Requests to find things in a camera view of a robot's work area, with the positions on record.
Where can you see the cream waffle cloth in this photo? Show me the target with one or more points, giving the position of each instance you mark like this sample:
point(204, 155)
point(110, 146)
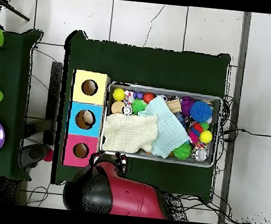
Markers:
point(128, 132)

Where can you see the light blue waffle cloth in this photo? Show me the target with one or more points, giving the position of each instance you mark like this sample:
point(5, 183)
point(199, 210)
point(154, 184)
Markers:
point(169, 132)

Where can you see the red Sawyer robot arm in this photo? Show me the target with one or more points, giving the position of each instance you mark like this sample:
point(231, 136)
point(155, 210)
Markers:
point(130, 194)

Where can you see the shallow clear mesh bin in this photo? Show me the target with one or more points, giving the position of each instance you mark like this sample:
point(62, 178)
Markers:
point(156, 89)

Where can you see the wooden box with three holes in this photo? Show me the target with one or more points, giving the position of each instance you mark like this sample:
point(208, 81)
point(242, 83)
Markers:
point(89, 99)

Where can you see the green spiky ball with eyes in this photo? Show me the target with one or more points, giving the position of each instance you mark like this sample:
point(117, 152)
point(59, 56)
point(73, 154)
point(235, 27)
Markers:
point(139, 106)

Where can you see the tan round disc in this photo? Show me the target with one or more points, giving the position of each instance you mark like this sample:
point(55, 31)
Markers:
point(117, 107)

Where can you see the orange-red ball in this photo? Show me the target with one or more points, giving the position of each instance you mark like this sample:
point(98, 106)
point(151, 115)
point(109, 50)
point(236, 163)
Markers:
point(148, 97)

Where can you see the yellow plastic ball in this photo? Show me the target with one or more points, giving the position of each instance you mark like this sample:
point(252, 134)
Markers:
point(205, 136)
point(119, 94)

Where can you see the striped wooden block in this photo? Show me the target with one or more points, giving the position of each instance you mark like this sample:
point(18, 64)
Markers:
point(174, 106)

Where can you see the dark green table cloth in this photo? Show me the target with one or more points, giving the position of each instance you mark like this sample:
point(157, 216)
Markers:
point(13, 69)
point(142, 65)

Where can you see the plain green spiky ball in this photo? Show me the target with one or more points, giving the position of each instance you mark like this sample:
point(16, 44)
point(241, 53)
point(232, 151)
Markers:
point(182, 151)

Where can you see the large blue spiky ball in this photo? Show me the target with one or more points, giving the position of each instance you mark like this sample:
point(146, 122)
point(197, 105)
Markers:
point(201, 112)

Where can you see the grey box with red button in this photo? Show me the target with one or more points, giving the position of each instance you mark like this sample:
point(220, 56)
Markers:
point(35, 154)

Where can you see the black rod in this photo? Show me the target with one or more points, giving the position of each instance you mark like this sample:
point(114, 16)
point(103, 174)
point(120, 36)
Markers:
point(16, 13)

